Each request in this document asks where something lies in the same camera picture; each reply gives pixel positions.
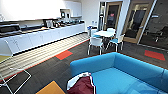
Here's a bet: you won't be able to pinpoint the white chair with blue seat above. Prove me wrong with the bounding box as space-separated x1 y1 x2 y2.
89 27 100 37
107 33 125 53

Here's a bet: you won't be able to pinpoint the white square table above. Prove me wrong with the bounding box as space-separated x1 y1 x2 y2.
92 30 116 51

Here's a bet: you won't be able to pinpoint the wooden framed glass door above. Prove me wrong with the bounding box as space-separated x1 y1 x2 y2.
122 1 153 45
103 2 123 33

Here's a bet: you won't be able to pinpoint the silver coffee machine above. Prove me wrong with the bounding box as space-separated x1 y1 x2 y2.
45 19 55 30

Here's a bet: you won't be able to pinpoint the white kitchen counter cabinets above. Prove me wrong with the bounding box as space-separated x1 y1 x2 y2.
0 23 86 56

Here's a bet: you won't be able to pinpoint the blue sofa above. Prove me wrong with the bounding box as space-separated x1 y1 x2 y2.
69 51 168 94

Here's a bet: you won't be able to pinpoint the black office chair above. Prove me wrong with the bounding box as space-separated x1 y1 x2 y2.
154 26 168 43

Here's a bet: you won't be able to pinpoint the black wall dispenser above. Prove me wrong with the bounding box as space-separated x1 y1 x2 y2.
60 10 67 20

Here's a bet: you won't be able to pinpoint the white upper wall cabinets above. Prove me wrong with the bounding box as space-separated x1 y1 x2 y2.
0 0 83 22

